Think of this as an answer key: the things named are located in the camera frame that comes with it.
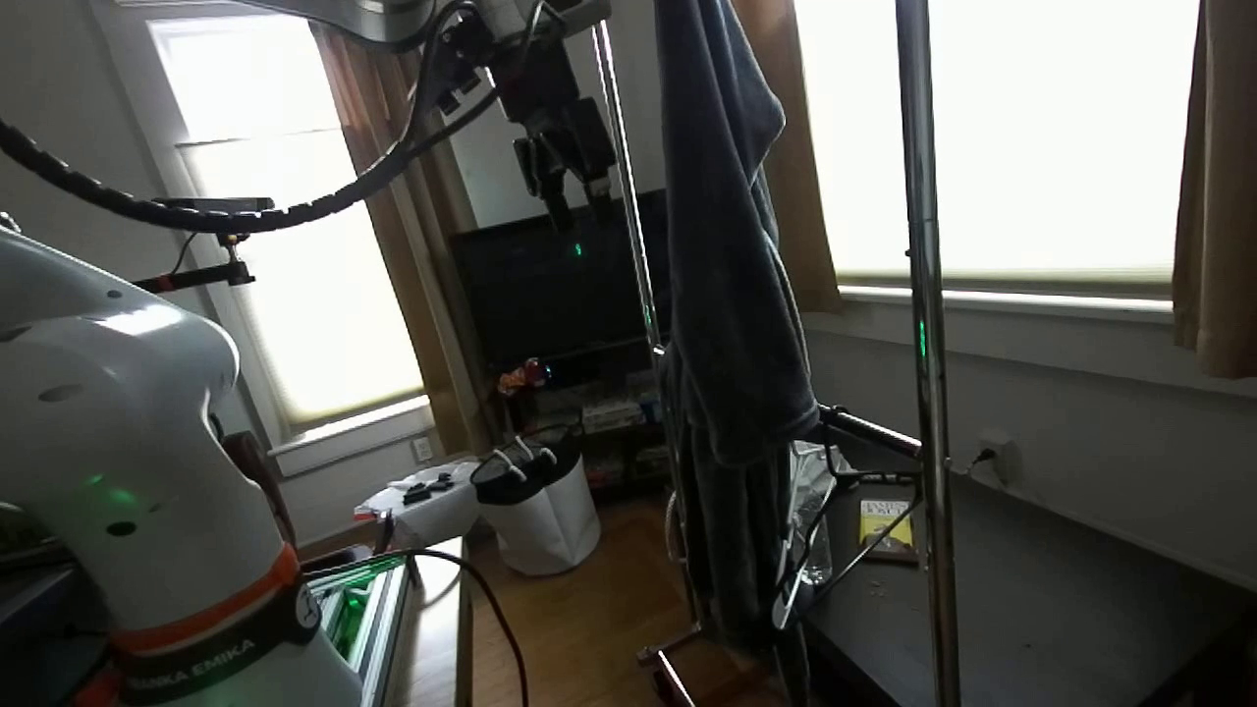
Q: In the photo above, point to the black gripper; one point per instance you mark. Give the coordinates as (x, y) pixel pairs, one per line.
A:
(557, 100)

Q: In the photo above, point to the dark grey plush robe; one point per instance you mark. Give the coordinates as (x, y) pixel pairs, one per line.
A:
(733, 301)

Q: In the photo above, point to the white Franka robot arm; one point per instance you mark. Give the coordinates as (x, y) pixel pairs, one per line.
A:
(120, 433)

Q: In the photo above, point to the chrome clothes hanging rack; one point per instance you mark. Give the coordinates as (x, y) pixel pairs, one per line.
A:
(928, 396)

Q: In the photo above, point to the black television monitor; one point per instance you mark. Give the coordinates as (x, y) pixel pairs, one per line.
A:
(551, 310)

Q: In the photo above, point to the brown window curtain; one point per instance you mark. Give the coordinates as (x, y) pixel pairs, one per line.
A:
(799, 198)
(417, 260)
(1220, 198)

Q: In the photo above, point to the white window blind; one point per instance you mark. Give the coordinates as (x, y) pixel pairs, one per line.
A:
(295, 221)
(1034, 132)

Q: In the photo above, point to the white bin with black bag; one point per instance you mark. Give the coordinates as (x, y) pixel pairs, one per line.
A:
(545, 513)

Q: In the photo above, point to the white game controller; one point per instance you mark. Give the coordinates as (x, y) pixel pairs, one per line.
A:
(417, 496)

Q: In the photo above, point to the clear plastic bag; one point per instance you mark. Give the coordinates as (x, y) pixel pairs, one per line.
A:
(805, 523)

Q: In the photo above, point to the yellow small box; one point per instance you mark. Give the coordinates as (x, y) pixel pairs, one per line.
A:
(891, 523)

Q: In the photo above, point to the black low table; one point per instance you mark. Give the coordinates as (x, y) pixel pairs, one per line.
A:
(1048, 615)

